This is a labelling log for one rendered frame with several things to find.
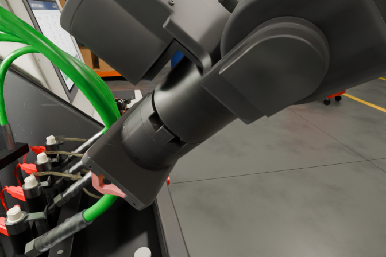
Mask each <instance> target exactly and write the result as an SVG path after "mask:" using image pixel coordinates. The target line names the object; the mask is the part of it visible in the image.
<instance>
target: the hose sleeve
mask: <svg viewBox="0 0 386 257"><path fill-rule="evenodd" d="M86 210H87V209H84V210H82V211H81V212H79V213H77V214H76V215H75V216H72V217H70V219H68V220H66V221H65V222H63V223H61V224H60V225H58V226H57V227H55V228H53V229H51V230H49V231H48V232H46V233H44V234H43V235H42V236H40V237H38V238H37V239H36V241H35V248H36V249H37V250H38V251H40V252H44V251H46V250H47V249H49V248H51V247H53V246H55V245H57V244H58V243H59V242H61V241H62V240H64V239H66V238H67V237H69V236H71V235H73V234H74V233H76V232H79V231H80V230H81V229H83V228H85V227H86V226H88V225H89V224H91V223H92V222H93V221H94V220H93V221H91V222H89V221H87V220H86V219H85V218H84V212H85V211H86Z"/></svg>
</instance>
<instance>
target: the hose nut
mask: <svg viewBox="0 0 386 257"><path fill-rule="evenodd" d="M36 239H37V238H36ZM36 239H33V240H32V241H31V242H29V243H27V244H26V246H25V255H27V256H28V257H37V256H39V255H40V254H42V253H43V252H40V251H38V250H37V249H36V248H35V241H36ZM46 251H47V250H46ZM44 252H45V251H44Z"/></svg>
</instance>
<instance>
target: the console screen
mask: <svg viewBox="0 0 386 257"><path fill-rule="evenodd" d="M22 2H23V4H24V6H25V8H26V11H27V12H28V14H29V16H30V19H31V21H32V23H33V25H34V27H35V29H36V30H38V31H39V32H40V33H41V34H43V35H44V36H46V37H47V38H48V39H50V40H51V41H52V42H53V43H54V44H55V45H57V46H58V47H59V48H60V49H62V50H63V51H65V52H67V53H68V54H70V55H71V56H73V57H75V58H76V59H78V60H80V61H81V59H80V56H79V54H78V51H77V49H76V46H75V44H74V42H73V39H72V37H71V35H70V34H69V33H68V32H66V31H65V30H64V29H63V28H62V27H61V26H60V15H61V11H60V8H59V6H58V4H57V2H56V0H22ZM51 63H52V65H53V68H54V70H55V72H56V74H57V76H58V78H59V80H60V82H61V84H62V86H63V89H64V91H65V93H66V95H67V98H68V100H69V101H70V103H71V104H72V103H73V101H74V98H75V96H76V94H77V92H78V90H79V88H78V87H77V86H76V85H75V84H74V83H73V82H72V81H71V80H70V79H69V78H68V76H67V75H66V74H64V73H63V72H62V71H61V70H60V69H59V68H58V67H57V66H55V64H54V63H53V62H51Z"/></svg>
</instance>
